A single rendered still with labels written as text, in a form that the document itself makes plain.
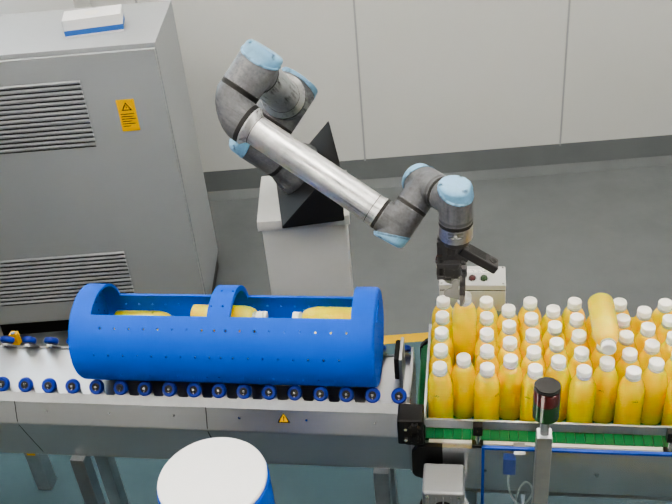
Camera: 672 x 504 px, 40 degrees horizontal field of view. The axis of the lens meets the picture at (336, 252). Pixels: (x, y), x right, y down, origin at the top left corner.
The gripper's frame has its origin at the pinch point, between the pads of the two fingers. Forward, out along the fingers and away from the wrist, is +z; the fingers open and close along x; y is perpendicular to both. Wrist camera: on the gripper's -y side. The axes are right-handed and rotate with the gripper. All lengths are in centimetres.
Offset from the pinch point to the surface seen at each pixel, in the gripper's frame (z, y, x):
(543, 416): 0.6, -19.3, 44.6
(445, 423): 22.8, 4.5, 26.4
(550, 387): -6.6, -20.7, 42.3
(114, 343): 4, 97, 18
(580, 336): 9.0, -31.9, 5.2
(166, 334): 2, 82, 17
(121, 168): 31, 149, -127
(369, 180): 118, 59, -264
